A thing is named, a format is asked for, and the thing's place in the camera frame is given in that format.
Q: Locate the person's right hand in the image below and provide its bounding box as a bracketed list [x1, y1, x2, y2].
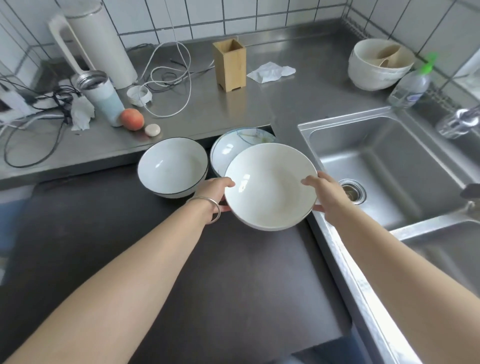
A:
[301, 171, 355, 224]

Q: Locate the person's left hand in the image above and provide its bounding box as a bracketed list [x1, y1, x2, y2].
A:
[192, 177, 236, 214]

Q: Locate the plain white ceramic bowl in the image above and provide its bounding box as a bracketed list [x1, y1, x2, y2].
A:
[224, 143, 319, 232]

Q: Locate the person's right forearm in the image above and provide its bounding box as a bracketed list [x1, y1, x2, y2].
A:
[325, 202, 480, 364]

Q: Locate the person's left forearm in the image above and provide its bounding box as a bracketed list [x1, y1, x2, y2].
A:
[0, 196, 222, 364]

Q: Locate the white bowl with painted pattern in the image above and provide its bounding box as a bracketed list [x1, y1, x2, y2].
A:
[209, 127, 277, 178]

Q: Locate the sink drain strainer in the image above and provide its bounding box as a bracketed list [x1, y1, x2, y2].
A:
[338, 179, 367, 206]

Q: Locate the white bowl with dark rim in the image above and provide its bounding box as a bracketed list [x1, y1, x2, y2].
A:
[137, 137, 209, 199]

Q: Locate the stainless steel sink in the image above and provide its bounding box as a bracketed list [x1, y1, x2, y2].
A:
[297, 106, 480, 364]

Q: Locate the peach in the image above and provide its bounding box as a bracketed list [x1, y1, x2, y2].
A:
[119, 108, 145, 131]

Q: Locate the crumpled white tissue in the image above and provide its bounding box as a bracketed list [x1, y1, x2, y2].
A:
[246, 62, 297, 84]

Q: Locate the bamboo utensil holder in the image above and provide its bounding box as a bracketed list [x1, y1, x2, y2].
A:
[212, 38, 247, 93]

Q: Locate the white tumbler lid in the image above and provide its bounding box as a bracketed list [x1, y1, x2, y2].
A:
[126, 85, 153, 107]

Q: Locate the stack of white bowls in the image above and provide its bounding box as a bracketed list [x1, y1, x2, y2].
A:
[347, 38, 416, 92]

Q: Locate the clear dish soap bottle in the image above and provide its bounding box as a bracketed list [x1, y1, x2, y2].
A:
[387, 52, 439, 110]

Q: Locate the light blue steel tumbler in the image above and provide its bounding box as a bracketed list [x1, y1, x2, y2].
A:
[76, 70, 126, 128]

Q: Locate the crumpled white paper towel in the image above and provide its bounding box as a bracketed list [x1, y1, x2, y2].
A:
[70, 94, 96, 131]

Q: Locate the chrome faucet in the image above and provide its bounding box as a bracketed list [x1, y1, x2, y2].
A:
[435, 105, 480, 140]

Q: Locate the white electric kettle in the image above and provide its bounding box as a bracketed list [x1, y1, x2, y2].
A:
[47, 0, 139, 91]

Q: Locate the white power strip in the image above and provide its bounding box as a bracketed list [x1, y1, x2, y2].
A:
[0, 80, 72, 124]

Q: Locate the silver bangle bracelet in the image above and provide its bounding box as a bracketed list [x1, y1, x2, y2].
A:
[186, 196, 222, 225]

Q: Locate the white cable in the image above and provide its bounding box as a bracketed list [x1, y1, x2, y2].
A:
[139, 0, 216, 118]

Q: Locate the black cable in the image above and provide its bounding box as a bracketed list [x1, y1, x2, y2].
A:
[0, 75, 81, 169]

